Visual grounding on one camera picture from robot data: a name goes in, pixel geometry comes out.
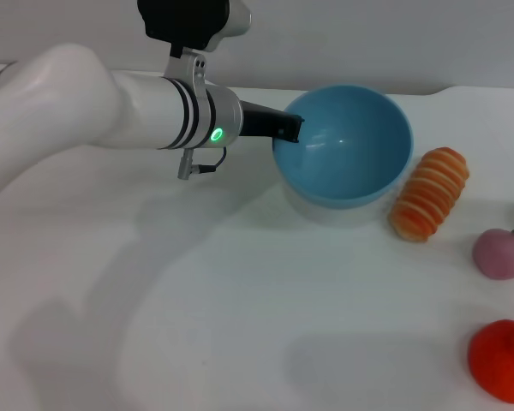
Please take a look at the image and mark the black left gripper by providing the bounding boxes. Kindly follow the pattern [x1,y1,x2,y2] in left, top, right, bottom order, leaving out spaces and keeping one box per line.
[238,99,306,144]

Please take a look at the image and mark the red toy fruit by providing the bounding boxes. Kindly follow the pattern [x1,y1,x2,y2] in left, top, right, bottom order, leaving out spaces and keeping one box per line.
[467,319,514,404]

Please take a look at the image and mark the orange striped toy bread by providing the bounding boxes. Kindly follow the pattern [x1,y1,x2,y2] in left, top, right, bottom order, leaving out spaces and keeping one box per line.
[388,146,470,243]

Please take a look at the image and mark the pink toy peach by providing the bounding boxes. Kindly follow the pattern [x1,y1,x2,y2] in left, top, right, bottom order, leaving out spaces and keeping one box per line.
[472,228,514,282]

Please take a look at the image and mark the left arm cable with connector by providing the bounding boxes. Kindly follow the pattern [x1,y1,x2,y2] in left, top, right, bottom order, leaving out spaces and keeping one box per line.
[177,146,229,181]

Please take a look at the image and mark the blue bowl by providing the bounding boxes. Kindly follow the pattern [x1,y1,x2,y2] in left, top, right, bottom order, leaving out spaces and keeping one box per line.
[272,84,414,211]

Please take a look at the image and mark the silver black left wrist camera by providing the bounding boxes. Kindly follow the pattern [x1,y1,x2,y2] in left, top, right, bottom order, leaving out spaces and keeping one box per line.
[136,0,254,57]

